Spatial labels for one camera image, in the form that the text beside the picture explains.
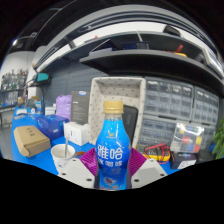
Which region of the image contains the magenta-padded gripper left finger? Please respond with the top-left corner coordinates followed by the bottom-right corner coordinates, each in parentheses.
top-left (57, 147), bottom-right (100, 190)

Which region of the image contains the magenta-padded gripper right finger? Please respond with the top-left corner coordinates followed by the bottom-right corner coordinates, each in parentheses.
top-left (127, 147), bottom-right (168, 190)

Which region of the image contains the blue drink bottle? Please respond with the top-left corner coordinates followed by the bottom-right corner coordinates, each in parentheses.
top-left (95, 100), bottom-right (132, 192)

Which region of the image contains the yellow multimeter with red leads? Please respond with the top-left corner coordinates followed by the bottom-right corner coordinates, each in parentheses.
top-left (141, 143), bottom-right (172, 164)

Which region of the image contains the metal spoon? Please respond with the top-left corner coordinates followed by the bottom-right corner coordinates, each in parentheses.
top-left (63, 137), bottom-right (69, 158)

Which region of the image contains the black box with white label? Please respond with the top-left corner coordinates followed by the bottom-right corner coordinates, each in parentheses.
top-left (169, 151), bottom-right (198, 170)

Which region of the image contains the small white box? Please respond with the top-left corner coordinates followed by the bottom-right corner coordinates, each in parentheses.
top-left (63, 121), bottom-right (91, 147)

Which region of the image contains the grey small-parts drawer cabinet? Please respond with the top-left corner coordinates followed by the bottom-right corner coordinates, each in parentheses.
top-left (199, 124), bottom-right (218, 148)
top-left (137, 114), bottom-right (178, 148)
top-left (191, 87), bottom-right (221, 126)
top-left (143, 77), bottom-right (194, 121)

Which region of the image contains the clear box of coloured tubing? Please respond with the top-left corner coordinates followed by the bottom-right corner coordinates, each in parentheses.
top-left (169, 122), bottom-right (204, 154)

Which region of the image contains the black upright speaker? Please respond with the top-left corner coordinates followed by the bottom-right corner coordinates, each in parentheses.
top-left (122, 104), bottom-right (139, 148)

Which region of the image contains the blue plastic box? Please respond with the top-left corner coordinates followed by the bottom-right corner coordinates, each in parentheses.
top-left (36, 114), bottom-right (68, 141)

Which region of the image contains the brown cardboard box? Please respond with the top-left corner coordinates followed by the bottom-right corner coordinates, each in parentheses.
top-left (13, 125), bottom-right (52, 158)

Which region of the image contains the dark grey carton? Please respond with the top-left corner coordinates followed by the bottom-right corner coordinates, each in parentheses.
top-left (70, 90), bottom-right (91, 126)

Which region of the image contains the green potted plant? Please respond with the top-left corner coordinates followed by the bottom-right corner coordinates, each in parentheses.
top-left (211, 119), bottom-right (224, 160)

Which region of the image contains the beige dotted storage crate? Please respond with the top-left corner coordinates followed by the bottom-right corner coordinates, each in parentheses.
top-left (88, 76), bottom-right (147, 148)

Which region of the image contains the teal lamp head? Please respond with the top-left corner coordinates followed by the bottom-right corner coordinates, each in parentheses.
top-left (34, 72), bottom-right (51, 84)

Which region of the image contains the distant shelf unit with items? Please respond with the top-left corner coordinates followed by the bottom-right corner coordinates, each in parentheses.
top-left (0, 69), bottom-right (28, 108)

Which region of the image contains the dark overhead shelf with equipment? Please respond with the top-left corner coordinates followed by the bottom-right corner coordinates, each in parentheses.
top-left (33, 4), bottom-right (224, 88)

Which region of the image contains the white mug with brown handle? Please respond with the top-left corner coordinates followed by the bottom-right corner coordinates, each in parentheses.
top-left (50, 143), bottom-right (86, 174)

